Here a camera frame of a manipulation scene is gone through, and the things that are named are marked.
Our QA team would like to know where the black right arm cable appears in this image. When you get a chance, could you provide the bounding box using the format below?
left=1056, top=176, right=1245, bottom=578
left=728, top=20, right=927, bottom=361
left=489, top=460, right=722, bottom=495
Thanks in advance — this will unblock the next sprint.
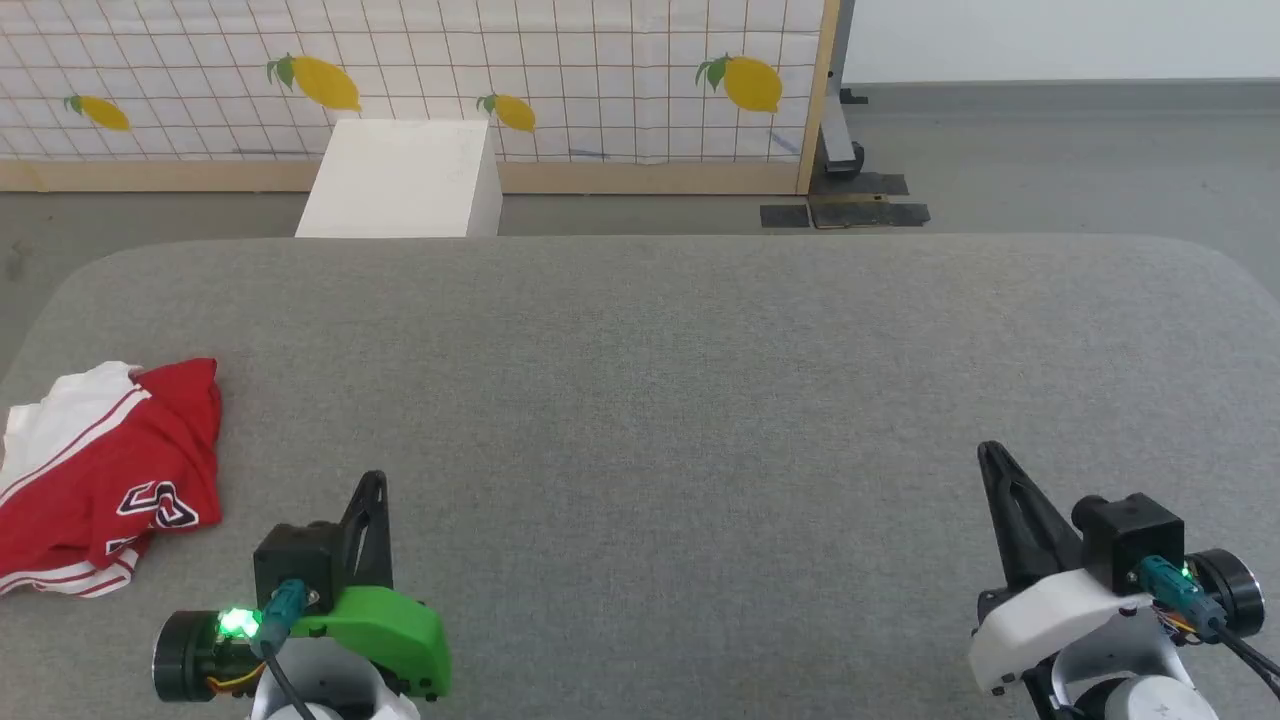
left=1140, top=558, right=1280, bottom=703

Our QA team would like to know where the white box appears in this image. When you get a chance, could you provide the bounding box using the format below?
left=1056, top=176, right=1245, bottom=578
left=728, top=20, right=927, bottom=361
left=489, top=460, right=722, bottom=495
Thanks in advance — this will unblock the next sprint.
left=295, top=118, right=504, bottom=239

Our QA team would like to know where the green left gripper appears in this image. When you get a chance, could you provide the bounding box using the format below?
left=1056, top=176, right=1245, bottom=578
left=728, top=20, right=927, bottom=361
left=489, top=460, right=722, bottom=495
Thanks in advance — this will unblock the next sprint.
left=152, top=470, right=452, bottom=703

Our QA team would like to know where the grey stand leg with caster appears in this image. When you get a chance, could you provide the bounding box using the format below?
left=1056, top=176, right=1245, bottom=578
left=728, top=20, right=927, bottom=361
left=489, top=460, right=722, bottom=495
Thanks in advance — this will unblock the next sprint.
left=820, top=0, right=868, bottom=182

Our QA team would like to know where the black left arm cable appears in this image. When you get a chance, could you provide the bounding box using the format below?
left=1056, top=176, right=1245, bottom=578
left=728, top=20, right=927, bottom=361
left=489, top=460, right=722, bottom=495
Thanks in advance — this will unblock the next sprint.
left=250, top=580, right=323, bottom=720

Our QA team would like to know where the large black floor mat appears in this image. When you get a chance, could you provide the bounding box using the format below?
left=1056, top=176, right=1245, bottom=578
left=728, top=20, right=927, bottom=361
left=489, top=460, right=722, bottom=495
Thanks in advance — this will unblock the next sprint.
left=808, top=172, right=932, bottom=230

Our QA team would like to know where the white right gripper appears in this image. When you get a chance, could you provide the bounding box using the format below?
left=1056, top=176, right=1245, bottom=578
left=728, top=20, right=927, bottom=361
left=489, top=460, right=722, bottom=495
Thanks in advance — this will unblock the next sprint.
left=967, top=440, right=1267, bottom=697

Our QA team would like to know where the red and white jersey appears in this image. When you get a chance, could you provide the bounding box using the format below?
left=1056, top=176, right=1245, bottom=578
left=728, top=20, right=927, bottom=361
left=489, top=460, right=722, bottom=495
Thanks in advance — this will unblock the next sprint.
left=0, top=357, right=224, bottom=599

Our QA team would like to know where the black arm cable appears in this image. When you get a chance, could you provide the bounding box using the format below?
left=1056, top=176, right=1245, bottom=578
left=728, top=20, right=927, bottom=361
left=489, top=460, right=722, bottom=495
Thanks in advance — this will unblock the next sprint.
left=250, top=580, right=323, bottom=720
left=1140, top=558, right=1280, bottom=703

